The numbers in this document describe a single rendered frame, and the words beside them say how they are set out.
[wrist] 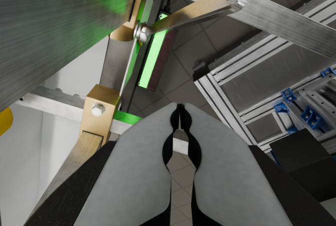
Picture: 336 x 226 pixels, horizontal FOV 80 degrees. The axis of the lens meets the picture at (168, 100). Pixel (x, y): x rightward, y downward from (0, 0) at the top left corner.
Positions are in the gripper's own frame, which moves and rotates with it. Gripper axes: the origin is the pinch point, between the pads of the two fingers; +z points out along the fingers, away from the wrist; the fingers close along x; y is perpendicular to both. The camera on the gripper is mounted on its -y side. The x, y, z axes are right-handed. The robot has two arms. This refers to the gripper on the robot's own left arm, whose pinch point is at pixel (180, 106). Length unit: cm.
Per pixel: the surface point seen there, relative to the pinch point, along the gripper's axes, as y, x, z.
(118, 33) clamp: -1.5, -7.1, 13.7
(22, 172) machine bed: 43, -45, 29
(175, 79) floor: 42, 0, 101
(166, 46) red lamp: 4.3, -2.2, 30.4
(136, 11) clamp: -3.8, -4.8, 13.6
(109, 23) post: -3.9, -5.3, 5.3
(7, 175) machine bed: 37, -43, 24
